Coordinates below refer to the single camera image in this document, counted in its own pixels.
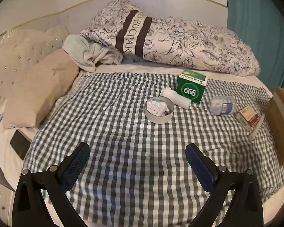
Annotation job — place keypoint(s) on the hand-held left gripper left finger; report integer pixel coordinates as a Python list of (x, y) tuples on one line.
[(75, 165)]

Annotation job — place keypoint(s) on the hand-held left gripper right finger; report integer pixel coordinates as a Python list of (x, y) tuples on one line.
[(201, 167)]

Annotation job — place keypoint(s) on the clear plastic bottle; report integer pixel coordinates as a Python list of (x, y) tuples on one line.
[(221, 105)]

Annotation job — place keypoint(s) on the grey round tin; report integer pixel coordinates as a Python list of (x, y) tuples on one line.
[(156, 119)]

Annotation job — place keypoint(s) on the cigarette pack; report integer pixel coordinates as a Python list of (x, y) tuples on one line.
[(247, 117)]

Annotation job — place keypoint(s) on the white bandage roll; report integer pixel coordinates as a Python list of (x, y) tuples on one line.
[(177, 98)]

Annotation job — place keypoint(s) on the white paper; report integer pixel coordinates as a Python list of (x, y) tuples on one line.
[(156, 106)]

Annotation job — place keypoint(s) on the green medicine box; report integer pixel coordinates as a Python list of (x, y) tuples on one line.
[(189, 89)]

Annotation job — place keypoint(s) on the green checked blanket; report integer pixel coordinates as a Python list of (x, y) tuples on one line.
[(120, 134)]

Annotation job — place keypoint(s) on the black tablet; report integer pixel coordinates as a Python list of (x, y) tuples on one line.
[(19, 144)]

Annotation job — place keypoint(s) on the white bedside cabinet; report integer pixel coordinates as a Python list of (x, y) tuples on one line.
[(2, 201)]

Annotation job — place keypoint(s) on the beige pillow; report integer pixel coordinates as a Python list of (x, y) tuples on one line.
[(37, 87)]

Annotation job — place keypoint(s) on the pale green towel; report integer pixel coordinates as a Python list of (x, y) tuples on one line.
[(85, 52)]

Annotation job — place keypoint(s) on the floral print quilt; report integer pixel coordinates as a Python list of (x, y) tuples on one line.
[(179, 45)]

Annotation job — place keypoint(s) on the cream tufted cushion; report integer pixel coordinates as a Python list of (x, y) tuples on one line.
[(14, 52)]

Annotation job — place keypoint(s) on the teal curtain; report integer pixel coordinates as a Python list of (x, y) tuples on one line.
[(255, 28)]

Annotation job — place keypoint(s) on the white headboard gold trim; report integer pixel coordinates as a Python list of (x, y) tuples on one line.
[(168, 7)]

